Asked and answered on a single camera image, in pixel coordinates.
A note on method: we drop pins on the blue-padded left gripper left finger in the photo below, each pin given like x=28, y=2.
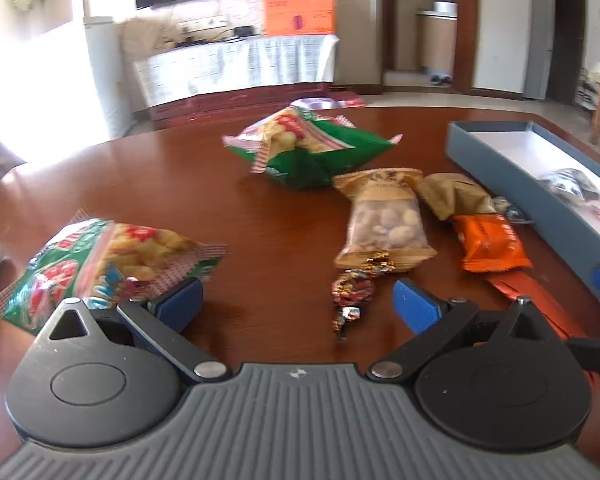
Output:
x=157, y=324

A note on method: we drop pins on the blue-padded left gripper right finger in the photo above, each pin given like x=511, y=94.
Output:
x=435, y=323

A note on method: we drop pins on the long orange snack stick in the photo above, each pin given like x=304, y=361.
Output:
x=515, y=284

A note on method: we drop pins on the red gold candy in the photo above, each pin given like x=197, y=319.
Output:
x=354, y=289

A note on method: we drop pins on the orange snack packet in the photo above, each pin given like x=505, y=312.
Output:
x=490, y=244

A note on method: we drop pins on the green shrimp chips bag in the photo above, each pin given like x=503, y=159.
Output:
x=303, y=149
x=104, y=262

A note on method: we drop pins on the tan peanut snack bag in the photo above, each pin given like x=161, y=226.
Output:
x=385, y=220

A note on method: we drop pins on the brown paper snack packet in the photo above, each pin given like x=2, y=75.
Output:
x=449, y=195

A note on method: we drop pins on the newspaper print snack packet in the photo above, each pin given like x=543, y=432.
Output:
x=570, y=185

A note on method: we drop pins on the grey blue shallow box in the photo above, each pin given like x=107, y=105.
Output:
x=508, y=158

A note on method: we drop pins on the red item on floor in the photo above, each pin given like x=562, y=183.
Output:
x=347, y=99

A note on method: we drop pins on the tv cabinet with cloth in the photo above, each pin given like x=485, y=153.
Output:
x=244, y=75

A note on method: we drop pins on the white purple bottle on floor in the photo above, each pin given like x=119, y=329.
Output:
x=321, y=103

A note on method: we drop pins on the white chest freezer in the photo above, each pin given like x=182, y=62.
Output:
x=104, y=50

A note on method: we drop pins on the wooden kitchen cabinet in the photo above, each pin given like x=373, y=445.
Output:
x=436, y=42

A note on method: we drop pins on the orange gift box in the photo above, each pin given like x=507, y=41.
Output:
x=298, y=17

